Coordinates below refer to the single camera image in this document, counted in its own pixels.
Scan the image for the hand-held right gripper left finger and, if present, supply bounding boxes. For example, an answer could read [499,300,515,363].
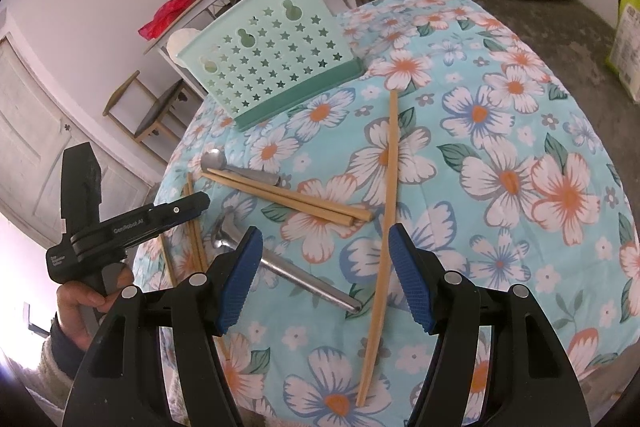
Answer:
[61,227,264,427]

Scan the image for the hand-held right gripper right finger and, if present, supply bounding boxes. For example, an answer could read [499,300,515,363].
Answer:
[389,223,593,427]

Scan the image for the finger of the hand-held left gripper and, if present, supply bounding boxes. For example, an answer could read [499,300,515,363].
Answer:
[151,191,211,232]

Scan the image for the small metal spoon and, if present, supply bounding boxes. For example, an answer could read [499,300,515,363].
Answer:
[200,148,282,186]

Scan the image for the large metal spoon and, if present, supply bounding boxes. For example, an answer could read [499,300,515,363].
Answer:
[210,209,364,314]

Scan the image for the white plastic spoon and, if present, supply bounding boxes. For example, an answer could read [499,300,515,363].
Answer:
[167,29,201,68]

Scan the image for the mint green utensil holder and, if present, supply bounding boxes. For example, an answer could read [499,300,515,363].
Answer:
[167,0,368,132]

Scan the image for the person's left forearm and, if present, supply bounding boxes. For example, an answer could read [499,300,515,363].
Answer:
[37,319,96,388]

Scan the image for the person's left hand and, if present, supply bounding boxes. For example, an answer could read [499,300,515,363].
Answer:
[56,264,136,351]

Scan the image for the wooden chair with dark seat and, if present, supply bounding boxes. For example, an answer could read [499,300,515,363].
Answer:
[102,71,193,158]

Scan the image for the floral blue quilt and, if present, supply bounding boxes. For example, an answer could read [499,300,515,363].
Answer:
[135,0,640,427]

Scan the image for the white panelled door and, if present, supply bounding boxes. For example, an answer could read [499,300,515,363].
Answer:
[0,7,166,258]

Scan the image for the red plastic bag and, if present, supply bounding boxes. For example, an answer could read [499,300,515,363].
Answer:
[138,0,197,40]

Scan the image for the green white rice bag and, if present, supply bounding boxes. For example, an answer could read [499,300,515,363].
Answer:
[605,0,640,102]

